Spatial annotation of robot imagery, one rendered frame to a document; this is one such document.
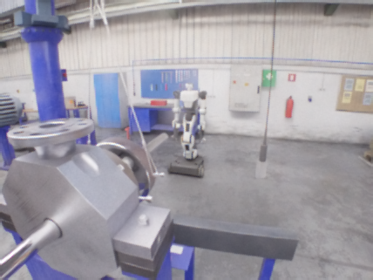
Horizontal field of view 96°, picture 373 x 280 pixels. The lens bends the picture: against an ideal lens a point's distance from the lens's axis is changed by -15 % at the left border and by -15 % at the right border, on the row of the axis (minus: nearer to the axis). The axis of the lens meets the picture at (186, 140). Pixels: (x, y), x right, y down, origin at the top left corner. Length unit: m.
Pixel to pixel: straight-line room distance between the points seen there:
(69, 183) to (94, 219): 0.12
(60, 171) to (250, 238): 0.83
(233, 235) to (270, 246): 0.18
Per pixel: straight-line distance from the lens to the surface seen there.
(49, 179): 0.67
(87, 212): 0.62
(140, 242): 0.62
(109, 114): 6.49
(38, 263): 1.16
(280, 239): 1.04
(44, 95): 2.65
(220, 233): 1.02
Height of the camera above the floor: 1.55
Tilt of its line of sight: 17 degrees down
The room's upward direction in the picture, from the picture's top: straight up
